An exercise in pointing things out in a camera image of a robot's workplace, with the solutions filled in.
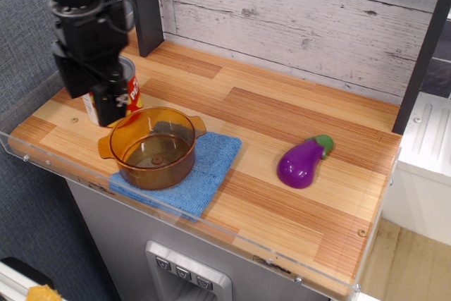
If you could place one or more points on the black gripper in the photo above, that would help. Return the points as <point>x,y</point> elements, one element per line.
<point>89,40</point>

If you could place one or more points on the red yellow peach can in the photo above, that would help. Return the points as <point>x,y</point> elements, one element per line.
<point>134,98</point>

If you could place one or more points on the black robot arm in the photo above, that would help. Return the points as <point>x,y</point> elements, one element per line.
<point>90,36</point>

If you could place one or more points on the purple toy eggplant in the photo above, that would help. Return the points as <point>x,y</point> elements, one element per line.
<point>297,167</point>

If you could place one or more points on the amber glass pot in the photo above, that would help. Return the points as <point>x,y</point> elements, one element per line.
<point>153,148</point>

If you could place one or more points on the blue microfiber cloth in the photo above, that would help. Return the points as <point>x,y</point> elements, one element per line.
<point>215,154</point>

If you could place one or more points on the grey cabinet with dispenser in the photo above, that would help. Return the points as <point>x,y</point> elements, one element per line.
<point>152,258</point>

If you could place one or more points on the yellow black object corner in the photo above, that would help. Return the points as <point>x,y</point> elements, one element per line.
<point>20,281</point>

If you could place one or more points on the white appliance at right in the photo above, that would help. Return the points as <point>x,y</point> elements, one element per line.
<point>418,196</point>

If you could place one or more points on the dark vertical post left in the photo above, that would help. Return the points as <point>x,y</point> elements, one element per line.
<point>148,25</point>

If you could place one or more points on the dark vertical post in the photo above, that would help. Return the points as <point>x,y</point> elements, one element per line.
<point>428,46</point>
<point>148,25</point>

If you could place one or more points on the dark vertical post right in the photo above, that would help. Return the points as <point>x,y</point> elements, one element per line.
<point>428,46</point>

